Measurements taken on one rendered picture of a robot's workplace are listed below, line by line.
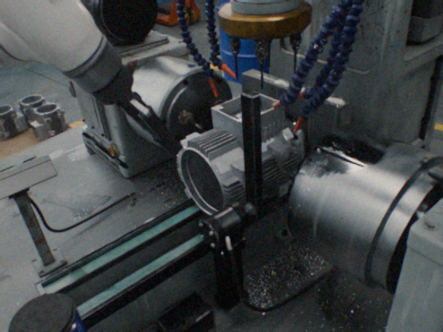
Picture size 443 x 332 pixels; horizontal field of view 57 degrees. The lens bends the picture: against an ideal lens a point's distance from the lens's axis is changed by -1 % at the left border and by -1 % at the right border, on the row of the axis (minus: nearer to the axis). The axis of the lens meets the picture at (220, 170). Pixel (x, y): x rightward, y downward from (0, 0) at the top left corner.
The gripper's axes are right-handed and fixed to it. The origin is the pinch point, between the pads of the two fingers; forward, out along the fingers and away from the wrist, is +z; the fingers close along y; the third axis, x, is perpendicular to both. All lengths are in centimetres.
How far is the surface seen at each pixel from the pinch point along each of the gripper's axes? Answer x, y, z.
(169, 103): -9.3, 15.2, 5.0
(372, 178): -12.6, -39.1, 2.3
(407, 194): -13.1, -44.4, 3.5
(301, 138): -20.7, -12.2, 18.7
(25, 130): 34, 246, 90
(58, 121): 13, 215, 90
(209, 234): 9.3, -20.1, 4.2
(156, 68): -15.2, 26.1, 2.5
